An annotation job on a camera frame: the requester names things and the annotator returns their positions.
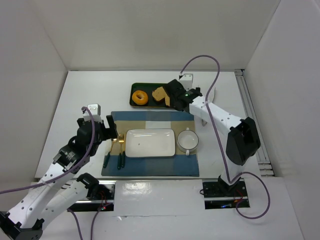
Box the gold spoon green handle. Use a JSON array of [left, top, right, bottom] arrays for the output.
[[102, 138, 118, 169]]

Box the white soup cup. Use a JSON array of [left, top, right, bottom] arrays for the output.
[[176, 127, 199, 156]]

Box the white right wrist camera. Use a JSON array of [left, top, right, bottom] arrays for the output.
[[178, 73, 193, 91]]

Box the dark green serving tray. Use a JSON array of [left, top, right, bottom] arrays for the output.
[[129, 82, 173, 109]]

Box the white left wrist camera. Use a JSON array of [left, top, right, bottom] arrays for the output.
[[82, 103, 102, 123]]

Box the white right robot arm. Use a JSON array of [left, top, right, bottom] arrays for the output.
[[163, 79, 261, 193]]

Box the blue beige placemat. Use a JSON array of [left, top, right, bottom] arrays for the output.
[[101, 111, 200, 177]]

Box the brown bread slice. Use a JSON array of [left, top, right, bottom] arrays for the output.
[[152, 86, 167, 102], [164, 96, 171, 107]]

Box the aluminium rail right side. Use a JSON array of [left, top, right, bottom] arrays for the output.
[[234, 69, 274, 178]]

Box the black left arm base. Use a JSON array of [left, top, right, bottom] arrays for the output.
[[69, 181, 116, 212]]

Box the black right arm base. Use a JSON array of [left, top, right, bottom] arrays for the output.
[[199, 180, 250, 210]]

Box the white rectangular plate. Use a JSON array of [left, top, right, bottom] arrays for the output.
[[125, 128, 176, 158]]

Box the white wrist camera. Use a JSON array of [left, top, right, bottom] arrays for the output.
[[178, 73, 193, 91], [82, 103, 102, 123]]

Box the orange glazed donut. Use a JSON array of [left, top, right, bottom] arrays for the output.
[[131, 90, 149, 106]]

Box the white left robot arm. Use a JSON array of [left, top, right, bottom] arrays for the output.
[[0, 115, 118, 240]]

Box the gold fork green handle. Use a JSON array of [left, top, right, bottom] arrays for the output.
[[117, 133, 125, 170]]

